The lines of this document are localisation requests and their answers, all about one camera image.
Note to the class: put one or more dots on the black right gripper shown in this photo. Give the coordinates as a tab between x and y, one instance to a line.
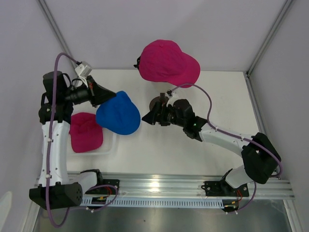
151	117

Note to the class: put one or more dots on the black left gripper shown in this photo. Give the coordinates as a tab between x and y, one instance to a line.
97	94

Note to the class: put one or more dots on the cream mannequin head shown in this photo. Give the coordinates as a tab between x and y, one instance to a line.
162	87

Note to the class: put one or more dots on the pink cap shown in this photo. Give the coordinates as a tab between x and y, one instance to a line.
85	133
163	61

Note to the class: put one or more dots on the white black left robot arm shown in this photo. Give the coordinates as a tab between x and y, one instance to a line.
54	189

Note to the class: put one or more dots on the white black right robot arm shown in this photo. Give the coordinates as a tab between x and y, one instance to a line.
260	158

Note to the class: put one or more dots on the white plastic basket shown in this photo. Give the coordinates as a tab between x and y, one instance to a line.
108	146

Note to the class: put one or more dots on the left aluminium corner profile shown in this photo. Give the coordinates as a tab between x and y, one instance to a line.
51	21

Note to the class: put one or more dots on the aluminium corner profile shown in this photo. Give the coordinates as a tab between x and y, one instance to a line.
51	21
283	12

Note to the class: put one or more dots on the right aluminium corner profile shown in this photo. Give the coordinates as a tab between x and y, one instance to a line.
283	12

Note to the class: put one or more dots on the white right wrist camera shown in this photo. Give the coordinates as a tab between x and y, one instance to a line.
171	98

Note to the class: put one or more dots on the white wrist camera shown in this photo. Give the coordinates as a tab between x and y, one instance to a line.
83	70
171	98

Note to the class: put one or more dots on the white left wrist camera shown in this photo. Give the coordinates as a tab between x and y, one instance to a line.
83	70

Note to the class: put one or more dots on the aluminium mounting rail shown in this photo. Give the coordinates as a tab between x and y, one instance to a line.
188	186

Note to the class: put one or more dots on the white slotted cable duct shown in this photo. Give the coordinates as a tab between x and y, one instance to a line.
168	203

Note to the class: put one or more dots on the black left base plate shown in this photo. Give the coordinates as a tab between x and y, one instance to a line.
110	189

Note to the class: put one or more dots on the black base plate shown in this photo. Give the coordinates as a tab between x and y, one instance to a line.
222	189
110	189

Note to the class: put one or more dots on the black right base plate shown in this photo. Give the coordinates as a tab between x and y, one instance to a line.
222	189

